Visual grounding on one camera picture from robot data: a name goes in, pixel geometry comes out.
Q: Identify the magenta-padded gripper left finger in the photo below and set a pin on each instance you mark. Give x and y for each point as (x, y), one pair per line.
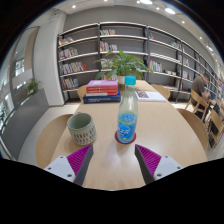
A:
(58, 166)

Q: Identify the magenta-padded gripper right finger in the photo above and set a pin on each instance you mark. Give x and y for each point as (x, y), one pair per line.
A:
(166, 166)

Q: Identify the clear bottle with blue cap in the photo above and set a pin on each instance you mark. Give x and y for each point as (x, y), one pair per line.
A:
(127, 123)

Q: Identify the pale green patterned mug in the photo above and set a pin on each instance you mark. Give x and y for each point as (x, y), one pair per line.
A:
(81, 131)

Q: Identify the flat round red coaster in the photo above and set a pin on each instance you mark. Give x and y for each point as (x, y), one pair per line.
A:
(116, 137)

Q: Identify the white book with patterned cover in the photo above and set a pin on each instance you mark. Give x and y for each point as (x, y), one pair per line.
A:
(151, 96)

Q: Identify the navy blue book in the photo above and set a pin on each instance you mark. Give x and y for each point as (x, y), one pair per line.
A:
(100, 99)

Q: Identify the thin white book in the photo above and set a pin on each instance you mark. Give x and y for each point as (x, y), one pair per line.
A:
(95, 94)

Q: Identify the person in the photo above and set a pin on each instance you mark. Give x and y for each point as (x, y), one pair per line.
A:
(198, 88)

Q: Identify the small green potted plant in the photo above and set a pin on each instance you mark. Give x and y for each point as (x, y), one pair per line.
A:
(32, 86)

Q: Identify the red book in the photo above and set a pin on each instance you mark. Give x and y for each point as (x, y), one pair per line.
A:
(101, 91)

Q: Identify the pink book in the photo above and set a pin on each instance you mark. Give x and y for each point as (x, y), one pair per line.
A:
(101, 83)

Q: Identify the large green potted plant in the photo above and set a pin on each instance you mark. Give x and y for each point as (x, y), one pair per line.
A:
(123, 63)

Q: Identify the grey shelf unit with books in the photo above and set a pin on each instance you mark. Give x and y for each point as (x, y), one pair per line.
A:
(80, 50)

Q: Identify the round ceiling lights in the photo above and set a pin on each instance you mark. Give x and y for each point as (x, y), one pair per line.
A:
(170, 10)

